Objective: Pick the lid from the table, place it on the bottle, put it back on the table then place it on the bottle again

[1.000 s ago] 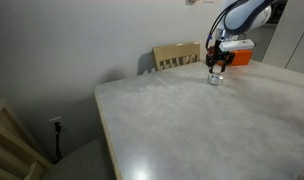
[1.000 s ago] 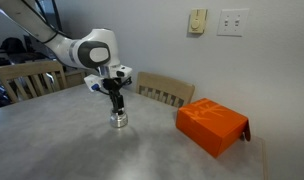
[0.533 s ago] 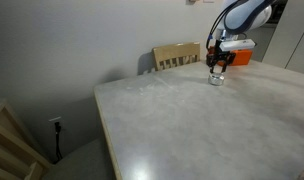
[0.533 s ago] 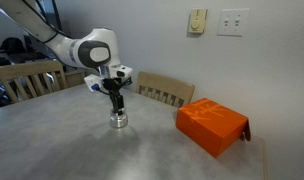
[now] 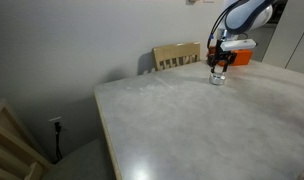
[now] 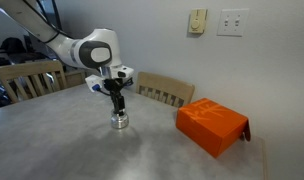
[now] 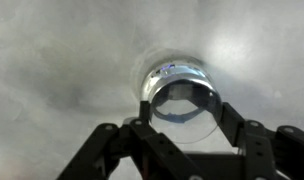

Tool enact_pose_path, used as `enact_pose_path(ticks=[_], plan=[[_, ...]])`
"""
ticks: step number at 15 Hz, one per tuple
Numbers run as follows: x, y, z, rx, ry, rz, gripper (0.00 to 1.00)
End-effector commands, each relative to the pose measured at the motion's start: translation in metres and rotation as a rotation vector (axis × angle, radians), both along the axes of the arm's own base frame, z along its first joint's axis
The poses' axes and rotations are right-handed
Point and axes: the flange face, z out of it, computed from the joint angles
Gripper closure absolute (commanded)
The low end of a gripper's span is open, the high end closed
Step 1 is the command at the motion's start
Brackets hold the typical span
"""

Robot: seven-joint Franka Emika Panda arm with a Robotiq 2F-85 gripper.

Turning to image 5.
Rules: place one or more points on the white wall outlet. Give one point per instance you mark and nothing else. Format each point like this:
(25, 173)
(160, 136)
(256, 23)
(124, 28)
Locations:
(55, 119)

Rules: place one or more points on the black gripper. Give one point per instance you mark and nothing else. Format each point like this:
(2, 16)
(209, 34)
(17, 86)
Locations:
(220, 56)

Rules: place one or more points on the silver candle jar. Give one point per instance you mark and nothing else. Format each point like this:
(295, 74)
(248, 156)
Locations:
(217, 80)

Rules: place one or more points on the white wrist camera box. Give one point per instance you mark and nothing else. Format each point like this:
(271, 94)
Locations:
(238, 44)

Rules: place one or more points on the orange cardboard box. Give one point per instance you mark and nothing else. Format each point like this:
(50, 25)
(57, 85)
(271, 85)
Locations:
(242, 57)

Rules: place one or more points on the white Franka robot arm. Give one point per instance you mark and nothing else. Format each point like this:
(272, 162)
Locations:
(247, 15)

